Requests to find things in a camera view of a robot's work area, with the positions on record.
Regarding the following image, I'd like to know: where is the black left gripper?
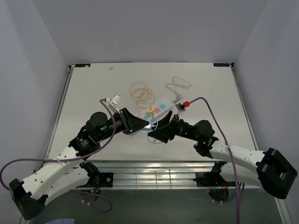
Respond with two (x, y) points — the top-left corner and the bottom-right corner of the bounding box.
(97, 107), (149, 142)

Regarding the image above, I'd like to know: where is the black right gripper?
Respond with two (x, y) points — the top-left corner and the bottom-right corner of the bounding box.
(148, 111), (200, 143)

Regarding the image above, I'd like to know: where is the blue charger plug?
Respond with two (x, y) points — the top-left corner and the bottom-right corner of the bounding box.
(142, 123), (152, 131)

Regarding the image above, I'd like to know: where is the white multicolour power strip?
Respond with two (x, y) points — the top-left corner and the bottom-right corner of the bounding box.
(137, 97), (174, 120)

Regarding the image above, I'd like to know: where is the yellow charger plug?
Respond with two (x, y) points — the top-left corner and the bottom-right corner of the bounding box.
(147, 106), (155, 115)

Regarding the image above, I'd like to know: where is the yellow charger cable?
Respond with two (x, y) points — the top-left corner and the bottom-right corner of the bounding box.
(130, 86), (155, 108)

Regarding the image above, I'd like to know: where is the white power strip cord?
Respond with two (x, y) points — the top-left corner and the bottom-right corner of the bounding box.
(165, 76), (192, 100)

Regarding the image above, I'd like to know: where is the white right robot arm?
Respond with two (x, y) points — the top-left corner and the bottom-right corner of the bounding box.
(148, 112), (298, 199)

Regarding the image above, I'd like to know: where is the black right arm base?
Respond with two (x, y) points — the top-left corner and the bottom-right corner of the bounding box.
(194, 172), (234, 203)

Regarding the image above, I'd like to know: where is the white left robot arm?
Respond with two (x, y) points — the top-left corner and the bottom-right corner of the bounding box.
(9, 108), (149, 220)

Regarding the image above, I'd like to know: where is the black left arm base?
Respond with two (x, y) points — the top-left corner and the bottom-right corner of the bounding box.
(79, 172), (114, 202)

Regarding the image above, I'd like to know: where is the blue right corner label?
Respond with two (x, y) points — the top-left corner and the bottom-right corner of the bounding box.
(213, 63), (230, 67)

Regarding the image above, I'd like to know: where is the blue corner label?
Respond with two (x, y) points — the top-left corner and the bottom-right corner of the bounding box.
(75, 63), (91, 68)
(213, 63), (230, 67)

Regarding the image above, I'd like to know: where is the blue left corner label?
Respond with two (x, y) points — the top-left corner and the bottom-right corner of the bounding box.
(75, 63), (91, 68)

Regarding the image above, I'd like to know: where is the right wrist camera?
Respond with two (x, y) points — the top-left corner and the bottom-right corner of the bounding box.
(173, 99), (190, 119)

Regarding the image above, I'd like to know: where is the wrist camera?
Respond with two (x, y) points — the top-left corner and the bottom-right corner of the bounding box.
(173, 99), (190, 119)
(105, 94), (121, 113)

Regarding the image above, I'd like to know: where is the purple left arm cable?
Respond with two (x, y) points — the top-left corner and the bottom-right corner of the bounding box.
(0, 98), (117, 213)

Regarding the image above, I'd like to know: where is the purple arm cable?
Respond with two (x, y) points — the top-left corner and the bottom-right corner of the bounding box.
(186, 97), (245, 224)
(0, 98), (117, 213)

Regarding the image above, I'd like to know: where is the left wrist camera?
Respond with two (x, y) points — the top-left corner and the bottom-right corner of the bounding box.
(105, 94), (121, 113)

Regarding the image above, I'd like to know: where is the aluminium rail frame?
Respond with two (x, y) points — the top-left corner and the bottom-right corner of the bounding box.
(19, 63), (292, 224)

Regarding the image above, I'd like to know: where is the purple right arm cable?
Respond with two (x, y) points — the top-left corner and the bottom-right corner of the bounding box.
(186, 97), (245, 224)

